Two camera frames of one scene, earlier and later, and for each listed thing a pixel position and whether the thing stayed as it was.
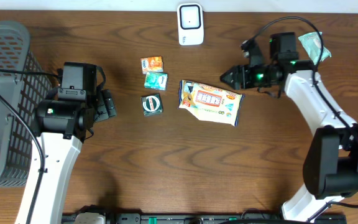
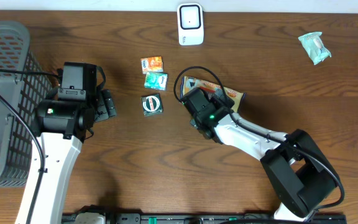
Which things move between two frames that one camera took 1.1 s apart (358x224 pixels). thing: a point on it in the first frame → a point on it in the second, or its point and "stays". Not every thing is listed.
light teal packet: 312,44 stays
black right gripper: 240,70 → 215,102
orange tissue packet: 153,64 stays
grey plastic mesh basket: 12,85 stays
